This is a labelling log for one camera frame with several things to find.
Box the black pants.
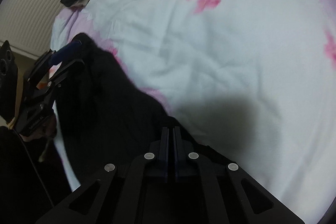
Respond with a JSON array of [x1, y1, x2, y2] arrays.
[[56, 33, 178, 184]]

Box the pink floral bed cover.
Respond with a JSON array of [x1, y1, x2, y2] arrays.
[[51, 0, 335, 223]]

